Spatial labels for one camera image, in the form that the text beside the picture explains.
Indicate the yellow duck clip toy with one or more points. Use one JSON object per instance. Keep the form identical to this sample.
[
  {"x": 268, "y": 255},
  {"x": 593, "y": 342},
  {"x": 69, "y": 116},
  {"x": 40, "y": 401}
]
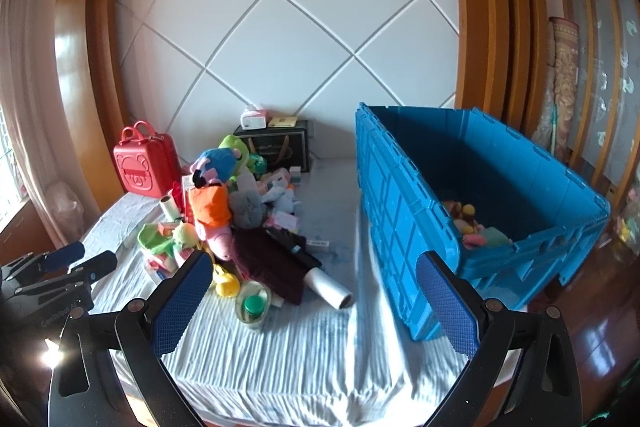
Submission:
[{"x": 226, "y": 282}]

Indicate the large white lint roller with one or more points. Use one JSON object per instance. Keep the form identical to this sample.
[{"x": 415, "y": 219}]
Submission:
[{"x": 330, "y": 289}]

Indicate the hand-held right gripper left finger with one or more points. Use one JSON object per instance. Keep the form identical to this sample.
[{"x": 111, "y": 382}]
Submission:
[{"x": 182, "y": 302}]

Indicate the flat yellow box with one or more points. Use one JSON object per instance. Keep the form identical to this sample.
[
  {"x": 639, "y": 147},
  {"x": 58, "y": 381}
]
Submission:
[{"x": 281, "y": 122}]

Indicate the grey plush toy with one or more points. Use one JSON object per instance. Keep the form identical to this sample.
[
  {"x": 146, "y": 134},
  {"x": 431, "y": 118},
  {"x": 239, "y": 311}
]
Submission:
[{"x": 247, "y": 209}]

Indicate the red suitcase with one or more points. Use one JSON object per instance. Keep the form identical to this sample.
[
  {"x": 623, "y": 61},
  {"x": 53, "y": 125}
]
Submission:
[{"x": 145, "y": 162}]

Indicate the white curtain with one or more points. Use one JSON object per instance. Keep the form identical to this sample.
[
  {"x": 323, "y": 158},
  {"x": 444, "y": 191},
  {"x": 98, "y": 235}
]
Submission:
[{"x": 25, "y": 82}]

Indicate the small white lint roller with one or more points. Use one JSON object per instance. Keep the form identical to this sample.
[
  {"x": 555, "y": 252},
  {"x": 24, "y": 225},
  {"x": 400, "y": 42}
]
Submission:
[{"x": 167, "y": 208}]

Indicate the wooden wardrobe glass doors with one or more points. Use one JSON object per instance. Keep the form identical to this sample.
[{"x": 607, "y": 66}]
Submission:
[{"x": 610, "y": 57}]

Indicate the light green plush toy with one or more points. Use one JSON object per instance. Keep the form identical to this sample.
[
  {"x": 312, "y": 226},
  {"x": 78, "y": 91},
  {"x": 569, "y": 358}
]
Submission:
[{"x": 165, "y": 237}]

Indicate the blue plastic crate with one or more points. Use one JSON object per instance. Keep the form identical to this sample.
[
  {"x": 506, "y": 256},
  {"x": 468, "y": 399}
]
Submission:
[{"x": 400, "y": 207}]

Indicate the wooden wall trim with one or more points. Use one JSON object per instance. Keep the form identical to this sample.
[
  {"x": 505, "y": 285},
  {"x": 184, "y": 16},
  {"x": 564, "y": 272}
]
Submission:
[
  {"x": 495, "y": 7},
  {"x": 80, "y": 57}
]

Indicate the black gift box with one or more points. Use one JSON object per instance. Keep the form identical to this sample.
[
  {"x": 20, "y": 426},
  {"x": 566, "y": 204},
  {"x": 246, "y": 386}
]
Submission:
[{"x": 280, "y": 147}]

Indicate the green frog plush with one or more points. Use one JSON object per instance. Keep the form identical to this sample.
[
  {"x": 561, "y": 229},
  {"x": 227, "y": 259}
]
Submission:
[{"x": 235, "y": 147}]

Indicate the light blue plush toy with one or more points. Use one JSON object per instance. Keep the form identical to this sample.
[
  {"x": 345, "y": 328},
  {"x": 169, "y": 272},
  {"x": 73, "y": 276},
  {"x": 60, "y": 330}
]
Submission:
[{"x": 282, "y": 201}]

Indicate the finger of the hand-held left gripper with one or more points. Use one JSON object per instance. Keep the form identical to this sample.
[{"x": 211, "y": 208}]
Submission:
[
  {"x": 65, "y": 254},
  {"x": 97, "y": 264}
]

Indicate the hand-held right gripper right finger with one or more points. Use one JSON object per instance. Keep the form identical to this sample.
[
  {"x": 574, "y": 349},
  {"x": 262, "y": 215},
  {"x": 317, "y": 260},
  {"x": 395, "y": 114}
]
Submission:
[{"x": 450, "y": 307}]

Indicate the rolled patterned mat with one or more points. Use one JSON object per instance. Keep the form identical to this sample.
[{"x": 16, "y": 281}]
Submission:
[{"x": 562, "y": 82}]

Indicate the green pole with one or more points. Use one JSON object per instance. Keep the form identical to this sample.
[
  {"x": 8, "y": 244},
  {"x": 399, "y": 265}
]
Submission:
[{"x": 554, "y": 132}]

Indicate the clear jar green lid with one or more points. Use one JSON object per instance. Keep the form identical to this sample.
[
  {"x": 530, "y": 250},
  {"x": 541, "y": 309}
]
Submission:
[{"x": 254, "y": 307}]

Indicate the white tissue box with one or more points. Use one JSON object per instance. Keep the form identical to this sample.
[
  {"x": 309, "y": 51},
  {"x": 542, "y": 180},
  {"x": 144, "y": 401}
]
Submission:
[{"x": 253, "y": 119}]

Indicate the dark maroon cloth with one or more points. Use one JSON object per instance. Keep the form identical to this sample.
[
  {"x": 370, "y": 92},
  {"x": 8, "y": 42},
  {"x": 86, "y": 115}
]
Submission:
[{"x": 272, "y": 267}]

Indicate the pink pig plush orange dress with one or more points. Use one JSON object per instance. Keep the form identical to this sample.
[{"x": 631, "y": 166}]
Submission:
[{"x": 212, "y": 207}]

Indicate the pink pig plush blue body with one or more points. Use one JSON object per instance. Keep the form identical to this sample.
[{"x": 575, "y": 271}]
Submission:
[{"x": 220, "y": 162}]

